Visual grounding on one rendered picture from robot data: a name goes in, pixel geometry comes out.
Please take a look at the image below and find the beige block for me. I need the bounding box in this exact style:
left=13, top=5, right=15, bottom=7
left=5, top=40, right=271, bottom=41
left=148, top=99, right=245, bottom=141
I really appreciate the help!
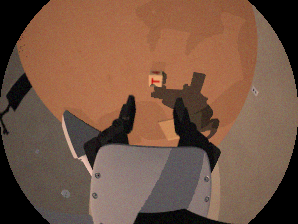
left=149, top=70, right=163, bottom=87

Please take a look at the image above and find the orange flat mat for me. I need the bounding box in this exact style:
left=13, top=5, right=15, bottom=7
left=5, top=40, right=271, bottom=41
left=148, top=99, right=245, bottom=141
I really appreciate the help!
left=158, top=112, right=202, bottom=140

